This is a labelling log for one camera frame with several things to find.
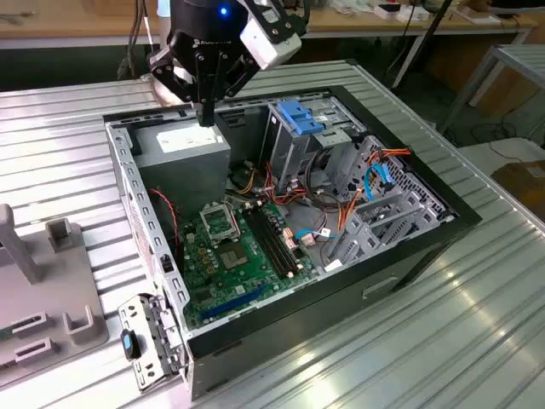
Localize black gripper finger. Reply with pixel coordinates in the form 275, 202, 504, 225
146, 45, 209, 129
208, 49, 261, 129

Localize grey disk bay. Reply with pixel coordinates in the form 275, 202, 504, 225
325, 187, 442, 274

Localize blue drive cage latch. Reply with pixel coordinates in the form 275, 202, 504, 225
275, 100, 329, 137

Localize grey optical drive cage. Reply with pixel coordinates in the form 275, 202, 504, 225
259, 95, 368, 193

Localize grey power supply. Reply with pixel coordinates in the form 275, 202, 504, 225
130, 117, 233, 215

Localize wooden desk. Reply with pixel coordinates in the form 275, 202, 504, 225
0, 0, 540, 51

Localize metal socket cover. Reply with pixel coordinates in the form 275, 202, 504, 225
198, 202, 238, 245

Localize black RAM slot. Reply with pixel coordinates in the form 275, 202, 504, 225
254, 201, 301, 276
244, 204, 291, 280

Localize CPU socket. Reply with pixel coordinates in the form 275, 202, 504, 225
217, 242, 250, 272

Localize white boxes on desk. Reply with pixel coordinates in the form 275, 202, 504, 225
373, 2, 432, 22

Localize green motherboard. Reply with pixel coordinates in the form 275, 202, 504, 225
181, 198, 321, 330

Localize large brown carton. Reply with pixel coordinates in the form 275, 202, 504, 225
424, 37, 542, 117

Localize blue expansion slot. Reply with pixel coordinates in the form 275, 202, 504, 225
199, 284, 268, 323

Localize black open PC case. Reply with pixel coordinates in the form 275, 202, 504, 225
101, 84, 485, 401

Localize grey parts rack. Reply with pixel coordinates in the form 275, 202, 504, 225
0, 203, 111, 381

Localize white low table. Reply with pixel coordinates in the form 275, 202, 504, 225
456, 136, 545, 172

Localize black and blue latch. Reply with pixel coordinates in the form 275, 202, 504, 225
120, 328, 142, 361

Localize brown cardboard box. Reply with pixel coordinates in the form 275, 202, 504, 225
490, 160, 545, 215

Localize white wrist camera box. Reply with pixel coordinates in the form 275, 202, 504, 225
238, 7, 303, 72

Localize yellow wire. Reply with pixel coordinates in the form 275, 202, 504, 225
236, 166, 258, 196

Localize black looped cable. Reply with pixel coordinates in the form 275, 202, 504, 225
303, 147, 342, 210

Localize orange red wire bundle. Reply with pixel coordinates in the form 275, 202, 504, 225
261, 160, 311, 209

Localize red black fan wire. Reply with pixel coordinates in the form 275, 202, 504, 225
148, 187, 183, 257

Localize long blue wire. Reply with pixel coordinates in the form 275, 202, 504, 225
364, 163, 396, 202

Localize orange disk power wire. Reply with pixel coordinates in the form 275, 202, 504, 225
337, 146, 413, 233

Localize silver hinged slot bracket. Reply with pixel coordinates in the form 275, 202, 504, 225
117, 292, 189, 394

